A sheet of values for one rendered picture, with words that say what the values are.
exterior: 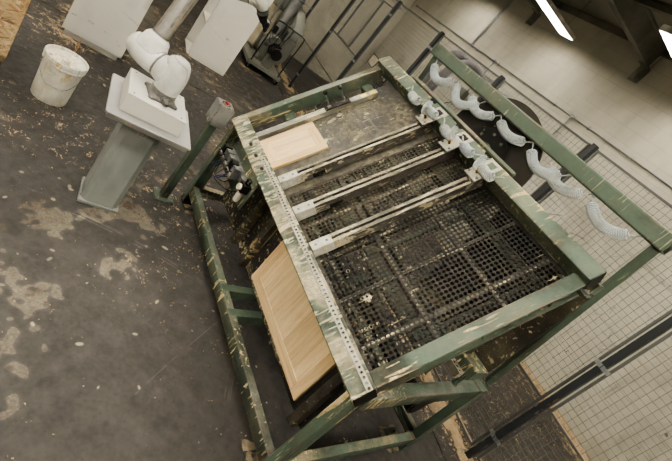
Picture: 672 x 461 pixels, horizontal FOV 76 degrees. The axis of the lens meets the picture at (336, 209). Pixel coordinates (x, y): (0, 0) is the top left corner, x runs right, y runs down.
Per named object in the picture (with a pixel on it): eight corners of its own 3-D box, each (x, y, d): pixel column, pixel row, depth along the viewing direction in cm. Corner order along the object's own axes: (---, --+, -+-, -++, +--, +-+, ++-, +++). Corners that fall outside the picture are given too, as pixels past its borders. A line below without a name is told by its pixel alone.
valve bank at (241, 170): (205, 157, 307) (223, 131, 298) (222, 163, 316) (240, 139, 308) (220, 204, 275) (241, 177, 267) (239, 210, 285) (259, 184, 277)
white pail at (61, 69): (31, 77, 338) (54, 26, 321) (72, 96, 356) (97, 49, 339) (21, 95, 315) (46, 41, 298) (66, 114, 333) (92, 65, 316)
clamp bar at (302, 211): (293, 212, 262) (284, 186, 244) (462, 143, 281) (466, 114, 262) (298, 224, 256) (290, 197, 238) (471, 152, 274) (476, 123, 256)
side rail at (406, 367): (370, 379, 200) (368, 371, 192) (567, 283, 217) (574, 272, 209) (377, 395, 195) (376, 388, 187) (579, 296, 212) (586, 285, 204)
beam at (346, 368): (235, 129, 331) (230, 118, 322) (250, 124, 333) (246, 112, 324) (353, 408, 193) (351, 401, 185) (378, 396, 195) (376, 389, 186)
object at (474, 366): (406, 281, 284) (506, 190, 253) (418, 284, 294) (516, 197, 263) (467, 379, 240) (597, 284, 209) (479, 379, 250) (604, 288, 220)
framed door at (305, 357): (253, 276, 299) (251, 275, 298) (301, 222, 279) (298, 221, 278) (296, 400, 243) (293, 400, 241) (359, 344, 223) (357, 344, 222)
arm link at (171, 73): (169, 99, 254) (189, 70, 246) (144, 78, 251) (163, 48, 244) (182, 97, 269) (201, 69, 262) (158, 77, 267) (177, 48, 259)
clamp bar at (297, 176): (278, 182, 280) (269, 155, 262) (439, 119, 299) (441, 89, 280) (283, 192, 274) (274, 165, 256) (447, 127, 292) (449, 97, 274)
